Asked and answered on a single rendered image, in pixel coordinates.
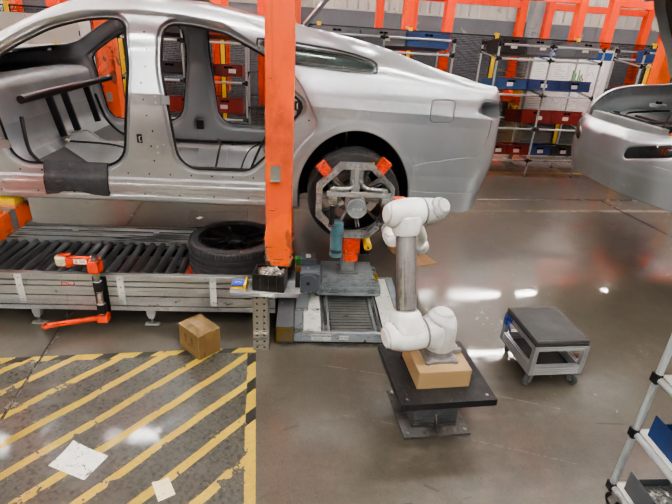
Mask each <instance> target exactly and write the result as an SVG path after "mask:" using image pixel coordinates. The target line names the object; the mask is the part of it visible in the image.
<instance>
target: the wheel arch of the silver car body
mask: <svg viewBox="0 0 672 504"><path fill-rule="evenodd" d="M345 132H348V138H347V146H358V147H359V146H362V147H365V148H368V149H371V150H373V151H375V152H376V153H377V154H379V155H380V156H381V157H385V158H386V159H387V160H388V161H390V162H391V164H392V166H391V167H390V168H391V170H392V171H393V173H394V175H395V177H396V179H397V182H398V185H399V195H400V196H404V197H405V198H409V194H410V183H409V176H408V172H407V168H406V166H405V163H404V161H403V159H402V157H401V155H400V154H399V152H398V151H397V150H396V148H395V147H394V146H393V145H392V144H391V143H390V142H389V141H387V140H386V139H385V138H383V137H381V136H380V135H378V134H375V133H373V132H370V131H366V130H357V129H356V130H346V131H341V132H338V133H336V134H333V135H331V136H329V137H328V138H326V139H324V140H323V141H322V142H320V143H319V144H318V145H317V146H316V147H315V148H314V149H313V150H312V151H311V153H310V154H309V155H308V157H307V158H306V160H305V162H304V164H303V166H302V168H301V170H300V173H299V177H298V181H297V187H296V202H297V208H298V207H299V196H300V194H301V193H307V185H308V179H309V176H310V173H311V172H312V169H313V168H314V166H315V164H316V163H317V162H318V161H319V160H320V159H321V158H322V157H323V156H324V155H325V154H327V153H328V152H330V151H332V150H334V149H335V148H336V146H337V148H340V147H343V146H344V138H345ZM369 176H370V177H371V179H372V181H375V180H376V179H378V177H377V176H376V175H375V174H374V173H373V172H372V171H371V172H370V174H369Z"/></svg>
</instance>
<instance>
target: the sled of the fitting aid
mask: <svg viewBox="0 0 672 504"><path fill-rule="evenodd" d="M371 269H372V273H373V276H374V284H347V283H322V279H321V288H320V291H319V292H318V293H315V295H340V296H380V290H381V287H380V283H379V280H378V275H377V273H376V270H375V267H372V266H371Z"/></svg>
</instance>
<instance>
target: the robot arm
mask: <svg viewBox="0 0 672 504"><path fill-rule="evenodd" d="M449 211H450V204H449V202H448V200H447V199H445V198H441V197H437V198H416V197H412V198H401V199H397V200H394V201H391V202H389V203H388V204H387V205H386V206H385V207H384V208H383V212H382V216H381V214H380V213H379V216H378V217H376V226H378V225H380V226H381V231H382V237H383V240H384V242H385V243H386V244H387V245H388V246H390V247H396V308H395V309H394V310H393V311H392V313H391V316H390V319H389V322H386V323H385V324H384V326H383V327H382V330H381V338H382V342H383V344H384V345H385V347H387V348H389V349H391V350H394V351H400V352H406V351H414V350H419V351H420V353H421V355H422V357H423V359H424V361H425V365H427V366H431V365H438V364H458V363H459V360H458V359H457V358H456V357H455V355H454V354H457V353H460V352H461V348H460V347H456V346H454V343H455V339H456V333H457V321H456V317H455V315H454V313H453V311H452V310H451V309H449V308H447V307H444V306H438V307H434V308H432V309H431V310H430V311H429V312H428V314H426V315H424V316H421V313H420V311H419V310H418V309H417V254H419V255H421V254H425V253H426V252H427V251H428V249H429V243H428V242H427V234H426V231H425V229H424V226H423V225H430V224H434V223H437V222H439V221H441V220H442V219H444V218H445V217H446V216H447V215H448V213H449ZM382 217H383V219H382ZM379 222H380V223H379Z"/></svg>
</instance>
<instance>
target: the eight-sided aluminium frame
mask: <svg viewBox="0 0 672 504"><path fill-rule="evenodd" d="M360 167H361V168H360ZM352 169H355V170H367V171H372V172H373V173H374V174H375V175H376V176H377V177H378V179H379V178H381V179H383V180H384V181H385V182H386V184H387V185H388V187H389V189H390V191H391V194H392V195H391V199H389V202H391V201H394V194H395V188H394V186H393V185H392V183H391V182H390V181H389V180H388V179H387V178H386V177H385V176H384V175H383V174H382V173H381V172H380V171H378V170H377V166H376V165H375V164H374V163H370V162H369V163H365V162H345V161H344V162H340V163H339V164H337V165H336V166H335V167H334V168H333V169H332V172H331V173H330V174H329V175H328V176H327V177H326V178H325V177H323V178H322V179H321V180H319V181H318V182H317V186H316V209H315V216H316V217H317V218H318V219H319V220H320V221H321V222H322V223H323V224H324V225H325V226H326V227H327V228H328V229H329V230H330V231H331V227H328V223H329V219H328V218H327V217H326V216H325V215H324V214H323V213H322V212H321V211H322V189H323V187H324V186H325V185H327V184H328V183H329V182H330V181H331V180H332V179H333V178H334V177H336V176H337V175H338V174H339V173H340V172H341V171H342V170H352ZM379 229H380V228H379V225H378V226H376V222H374V223H373V224H372V225H371V226H370V227H368V228H367V229H366V230H343V237H344V238H363V239H368V238H369V237H371V235H373V234H374V233H375V232H376V231H377V230H379Z"/></svg>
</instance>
